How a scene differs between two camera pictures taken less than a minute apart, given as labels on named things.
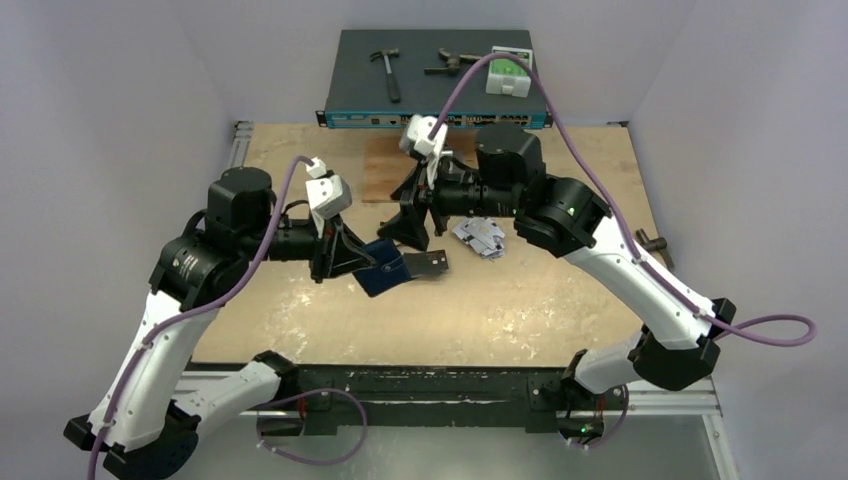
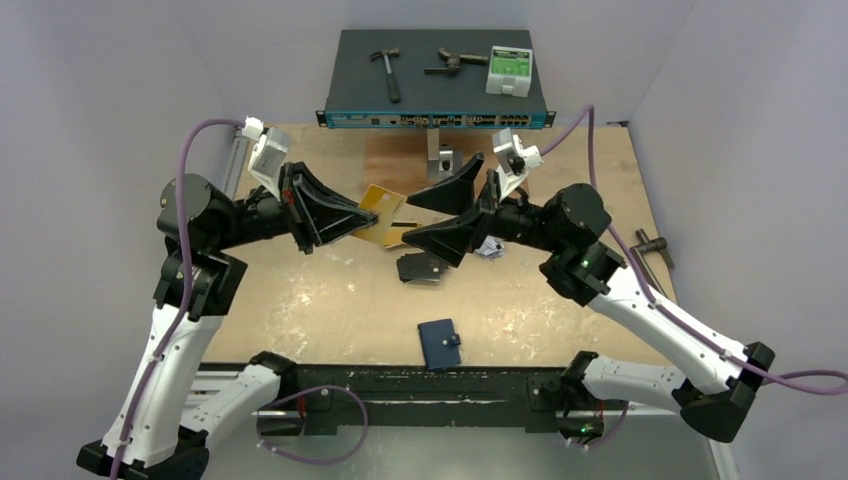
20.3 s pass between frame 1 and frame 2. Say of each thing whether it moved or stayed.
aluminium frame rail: stayed
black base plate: stayed
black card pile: stayed
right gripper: moved
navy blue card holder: moved
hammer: stayed
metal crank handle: stayed
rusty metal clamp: stayed
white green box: stayed
